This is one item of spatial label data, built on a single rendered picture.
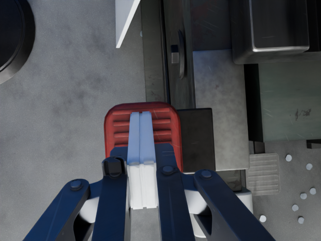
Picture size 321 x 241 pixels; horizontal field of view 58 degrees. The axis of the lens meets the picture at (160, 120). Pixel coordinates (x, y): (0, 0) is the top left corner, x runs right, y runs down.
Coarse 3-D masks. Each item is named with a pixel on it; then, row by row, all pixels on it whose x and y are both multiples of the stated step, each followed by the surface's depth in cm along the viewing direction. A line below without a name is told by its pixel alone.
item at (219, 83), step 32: (192, 0) 36; (224, 0) 36; (160, 32) 94; (192, 32) 36; (224, 32) 36; (160, 64) 95; (192, 64) 34; (224, 64) 33; (160, 96) 94; (192, 96) 35; (224, 96) 33; (224, 128) 33; (224, 160) 33
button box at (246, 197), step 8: (160, 0) 73; (168, 72) 70; (168, 80) 69; (168, 88) 69; (168, 96) 68; (240, 192) 35; (248, 192) 35; (248, 200) 35; (248, 208) 35; (192, 216) 35; (192, 224) 36; (200, 232) 34
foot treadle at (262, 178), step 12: (264, 144) 85; (252, 156) 84; (264, 156) 84; (276, 156) 84; (252, 168) 84; (264, 168) 84; (276, 168) 84; (252, 180) 84; (264, 180) 84; (276, 180) 84; (252, 192) 84; (264, 192) 84; (276, 192) 84
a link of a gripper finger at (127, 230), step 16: (112, 160) 14; (112, 176) 14; (112, 192) 13; (112, 208) 12; (96, 224) 11; (112, 224) 11; (128, 224) 13; (96, 240) 11; (112, 240) 11; (128, 240) 13
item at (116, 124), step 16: (112, 112) 22; (128, 112) 22; (160, 112) 22; (176, 112) 23; (112, 128) 22; (128, 128) 22; (160, 128) 22; (176, 128) 22; (112, 144) 22; (176, 144) 22; (176, 160) 22
